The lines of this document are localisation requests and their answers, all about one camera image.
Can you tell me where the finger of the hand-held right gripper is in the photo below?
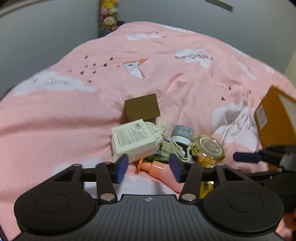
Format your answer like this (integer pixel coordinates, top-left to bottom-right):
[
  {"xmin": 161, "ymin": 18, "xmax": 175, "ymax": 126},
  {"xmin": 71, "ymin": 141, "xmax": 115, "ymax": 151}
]
[{"xmin": 233, "ymin": 145, "xmax": 285, "ymax": 165}]

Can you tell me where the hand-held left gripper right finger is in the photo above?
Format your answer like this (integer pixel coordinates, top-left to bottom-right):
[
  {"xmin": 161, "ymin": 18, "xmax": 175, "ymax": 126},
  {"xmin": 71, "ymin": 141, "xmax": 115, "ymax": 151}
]
[{"xmin": 168, "ymin": 154, "xmax": 255, "ymax": 202}]

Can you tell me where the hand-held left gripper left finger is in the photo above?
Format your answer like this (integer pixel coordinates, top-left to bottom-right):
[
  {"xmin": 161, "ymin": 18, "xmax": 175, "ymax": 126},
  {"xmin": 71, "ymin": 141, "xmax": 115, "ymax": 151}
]
[{"xmin": 53, "ymin": 153, "xmax": 129, "ymax": 204}]

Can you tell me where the green liquid bottle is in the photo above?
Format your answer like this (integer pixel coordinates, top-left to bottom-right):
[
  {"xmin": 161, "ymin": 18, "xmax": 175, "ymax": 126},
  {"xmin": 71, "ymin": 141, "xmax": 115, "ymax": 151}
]
[{"xmin": 143, "ymin": 155, "xmax": 170, "ymax": 164}]

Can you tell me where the orange cardboard box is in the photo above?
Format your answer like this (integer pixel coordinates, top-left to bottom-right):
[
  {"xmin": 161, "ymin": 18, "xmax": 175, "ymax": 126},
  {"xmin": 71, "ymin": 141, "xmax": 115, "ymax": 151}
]
[{"xmin": 254, "ymin": 86, "xmax": 296, "ymax": 171}]

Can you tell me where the pink plastic bottle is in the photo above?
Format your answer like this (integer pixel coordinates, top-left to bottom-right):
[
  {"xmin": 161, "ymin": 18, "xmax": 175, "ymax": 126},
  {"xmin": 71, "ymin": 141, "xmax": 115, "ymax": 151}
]
[{"xmin": 136, "ymin": 160, "xmax": 185, "ymax": 193}]

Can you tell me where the white printed carton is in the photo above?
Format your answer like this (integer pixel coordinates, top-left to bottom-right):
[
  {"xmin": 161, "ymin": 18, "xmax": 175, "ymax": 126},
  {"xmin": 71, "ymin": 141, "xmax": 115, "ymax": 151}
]
[{"xmin": 112, "ymin": 119, "xmax": 160, "ymax": 163}]

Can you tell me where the grey cosmetic jar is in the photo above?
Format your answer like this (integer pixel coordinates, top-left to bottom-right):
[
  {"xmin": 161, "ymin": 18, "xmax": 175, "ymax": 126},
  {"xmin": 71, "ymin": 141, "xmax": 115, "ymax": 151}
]
[{"xmin": 171, "ymin": 125, "xmax": 194, "ymax": 147}]

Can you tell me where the yellow plastic container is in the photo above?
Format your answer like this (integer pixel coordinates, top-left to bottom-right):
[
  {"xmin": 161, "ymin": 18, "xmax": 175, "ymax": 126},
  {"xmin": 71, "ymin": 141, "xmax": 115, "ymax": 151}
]
[{"xmin": 199, "ymin": 181, "xmax": 216, "ymax": 200}]

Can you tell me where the gold lidded jar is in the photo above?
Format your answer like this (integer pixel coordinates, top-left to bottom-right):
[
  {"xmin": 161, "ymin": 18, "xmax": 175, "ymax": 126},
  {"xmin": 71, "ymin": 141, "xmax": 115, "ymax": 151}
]
[{"xmin": 191, "ymin": 134, "xmax": 225, "ymax": 168}]

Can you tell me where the brown cardboard box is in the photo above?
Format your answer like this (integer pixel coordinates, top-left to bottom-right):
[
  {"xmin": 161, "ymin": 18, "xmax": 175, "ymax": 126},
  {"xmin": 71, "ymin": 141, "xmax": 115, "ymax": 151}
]
[{"xmin": 124, "ymin": 93, "xmax": 161, "ymax": 122}]

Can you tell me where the pink printed blanket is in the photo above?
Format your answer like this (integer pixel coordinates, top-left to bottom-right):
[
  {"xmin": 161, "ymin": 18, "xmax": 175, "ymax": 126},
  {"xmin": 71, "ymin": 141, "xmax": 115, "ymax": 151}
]
[{"xmin": 0, "ymin": 21, "xmax": 296, "ymax": 237}]

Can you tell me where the hanging plush toy collection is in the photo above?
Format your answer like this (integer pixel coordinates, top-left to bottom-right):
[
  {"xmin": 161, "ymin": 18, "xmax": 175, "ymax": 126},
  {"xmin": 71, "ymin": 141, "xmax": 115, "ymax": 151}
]
[{"xmin": 99, "ymin": 0, "xmax": 121, "ymax": 37}]

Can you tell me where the cream drawstring cloth bag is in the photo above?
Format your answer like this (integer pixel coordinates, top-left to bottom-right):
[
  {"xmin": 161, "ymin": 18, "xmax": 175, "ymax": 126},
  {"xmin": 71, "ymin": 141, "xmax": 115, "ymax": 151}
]
[{"xmin": 143, "ymin": 121, "xmax": 192, "ymax": 163}]

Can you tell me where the grey wall plate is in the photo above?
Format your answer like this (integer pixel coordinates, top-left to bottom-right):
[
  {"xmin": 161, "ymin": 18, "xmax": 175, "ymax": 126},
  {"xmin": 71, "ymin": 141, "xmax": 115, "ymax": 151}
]
[{"xmin": 205, "ymin": 0, "xmax": 234, "ymax": 12}]

